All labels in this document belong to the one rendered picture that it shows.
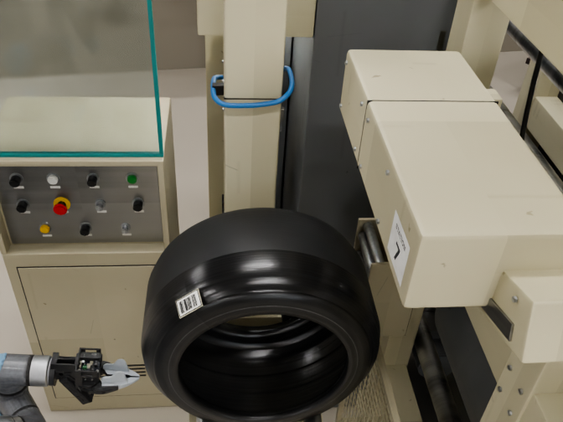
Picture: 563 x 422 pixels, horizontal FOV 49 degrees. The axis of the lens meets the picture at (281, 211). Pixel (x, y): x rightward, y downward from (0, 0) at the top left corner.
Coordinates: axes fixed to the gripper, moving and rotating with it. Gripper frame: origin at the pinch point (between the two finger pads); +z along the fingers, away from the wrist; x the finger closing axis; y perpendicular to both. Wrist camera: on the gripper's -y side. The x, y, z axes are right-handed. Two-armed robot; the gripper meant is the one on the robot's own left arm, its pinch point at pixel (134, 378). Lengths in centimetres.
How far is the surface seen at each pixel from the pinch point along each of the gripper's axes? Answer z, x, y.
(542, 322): 55, -46, 79
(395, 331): 74, 19, 1
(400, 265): 40, -32, 75
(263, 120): 25, 26, 64
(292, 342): 42.5, 13.9, 0.7
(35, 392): -46, 68, -106
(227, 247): 18, 1, 47
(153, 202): 0, 62, 8
